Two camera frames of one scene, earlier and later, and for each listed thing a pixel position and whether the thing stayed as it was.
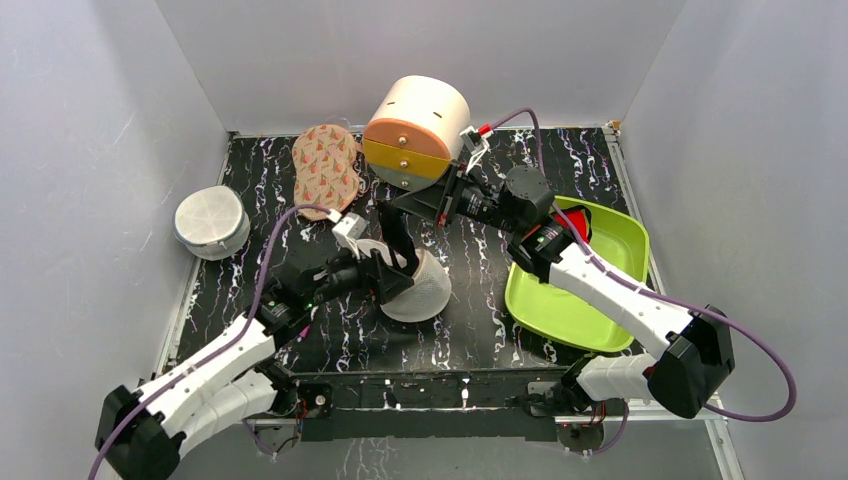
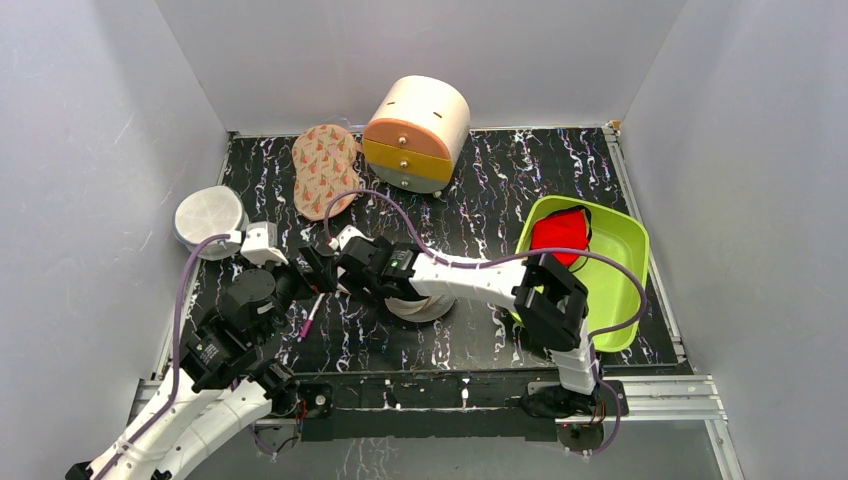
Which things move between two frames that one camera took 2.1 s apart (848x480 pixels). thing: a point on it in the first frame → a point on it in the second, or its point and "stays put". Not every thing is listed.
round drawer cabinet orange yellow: [414, 131] stays put
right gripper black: [448, 199] → [347, 261]
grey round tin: [212, 222] stays put
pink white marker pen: [304, 333] stays put
